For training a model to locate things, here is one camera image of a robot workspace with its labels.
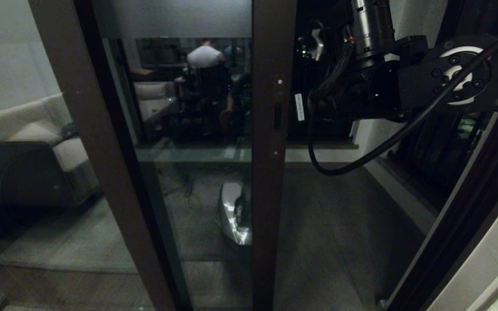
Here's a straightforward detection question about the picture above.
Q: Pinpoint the brown framed sliding glass door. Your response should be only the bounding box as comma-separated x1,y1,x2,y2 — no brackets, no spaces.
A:
91,0,298,311

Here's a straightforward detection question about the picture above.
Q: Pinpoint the brown balcony ledge cap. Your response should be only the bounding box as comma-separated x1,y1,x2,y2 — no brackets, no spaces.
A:
286,143,359,150

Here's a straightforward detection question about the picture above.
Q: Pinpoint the brown window sill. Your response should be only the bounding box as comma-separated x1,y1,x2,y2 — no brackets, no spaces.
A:
374,156,440,216

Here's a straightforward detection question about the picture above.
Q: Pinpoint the dark brown door jamb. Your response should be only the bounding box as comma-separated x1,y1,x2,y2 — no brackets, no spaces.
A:
385,110,498,311

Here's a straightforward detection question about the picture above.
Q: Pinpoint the grey rug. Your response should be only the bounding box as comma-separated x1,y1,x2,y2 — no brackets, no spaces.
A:
0,197,139,275

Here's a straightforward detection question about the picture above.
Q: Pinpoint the beige sofa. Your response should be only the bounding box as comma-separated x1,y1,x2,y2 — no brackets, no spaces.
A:
0,94,102,208

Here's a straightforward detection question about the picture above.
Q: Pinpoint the beige sofa cushion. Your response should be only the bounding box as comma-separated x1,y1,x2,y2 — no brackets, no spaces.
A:
7,123,64,146

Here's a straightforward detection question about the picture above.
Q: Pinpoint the black braided sleeve cable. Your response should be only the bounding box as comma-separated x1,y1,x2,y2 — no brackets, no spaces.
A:
316,39,357,102

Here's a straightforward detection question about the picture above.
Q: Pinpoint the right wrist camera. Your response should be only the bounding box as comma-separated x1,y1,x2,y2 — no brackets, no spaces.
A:
299,24,332,63

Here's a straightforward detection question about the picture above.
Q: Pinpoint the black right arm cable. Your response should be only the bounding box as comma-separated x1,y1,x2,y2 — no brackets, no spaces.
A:
307,35,498,176

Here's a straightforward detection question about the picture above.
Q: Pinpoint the brown fixed door frame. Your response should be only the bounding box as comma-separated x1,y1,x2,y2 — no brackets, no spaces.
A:
29,0,193,311

